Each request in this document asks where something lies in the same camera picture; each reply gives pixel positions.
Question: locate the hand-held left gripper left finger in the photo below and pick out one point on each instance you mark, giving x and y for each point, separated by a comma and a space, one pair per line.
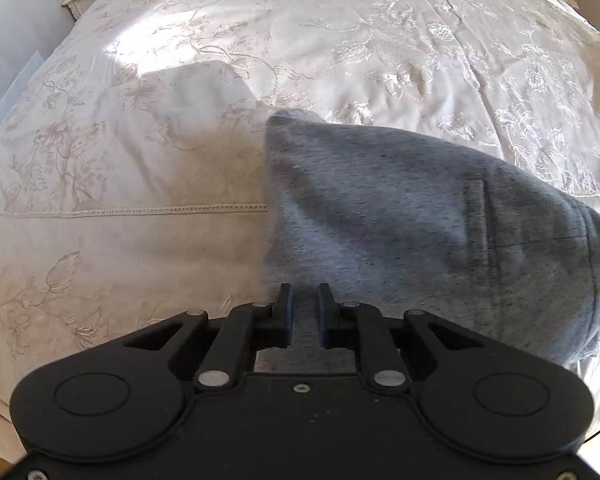
288, 320

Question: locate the cream embroidered bedspread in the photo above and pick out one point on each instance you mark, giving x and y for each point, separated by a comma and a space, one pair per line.
130, 160

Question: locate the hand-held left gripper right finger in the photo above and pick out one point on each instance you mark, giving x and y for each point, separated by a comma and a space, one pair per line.
323, 320

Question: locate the grey pants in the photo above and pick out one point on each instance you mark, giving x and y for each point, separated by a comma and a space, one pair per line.
405, 210

